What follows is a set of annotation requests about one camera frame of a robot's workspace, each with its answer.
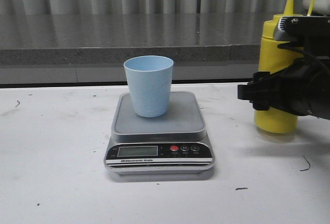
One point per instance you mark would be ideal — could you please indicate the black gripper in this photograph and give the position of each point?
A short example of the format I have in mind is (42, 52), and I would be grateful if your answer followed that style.
(303, 89)

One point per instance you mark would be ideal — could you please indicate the yellow squeeze bottle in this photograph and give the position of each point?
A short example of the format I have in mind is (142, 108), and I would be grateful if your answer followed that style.
(275, 57)

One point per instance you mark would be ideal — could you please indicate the light blue plastic cup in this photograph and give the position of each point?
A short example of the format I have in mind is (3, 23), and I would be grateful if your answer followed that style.
(149, 81)

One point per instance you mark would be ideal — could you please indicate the silver digital kitchen scale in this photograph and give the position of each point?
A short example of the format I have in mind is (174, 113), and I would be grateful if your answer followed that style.
(174, 143)

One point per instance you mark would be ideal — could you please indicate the grey stone counter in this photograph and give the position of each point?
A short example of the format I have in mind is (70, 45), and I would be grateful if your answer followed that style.
(77, 49)

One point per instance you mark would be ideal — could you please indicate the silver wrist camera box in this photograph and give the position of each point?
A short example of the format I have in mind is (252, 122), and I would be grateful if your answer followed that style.
(310, 33)

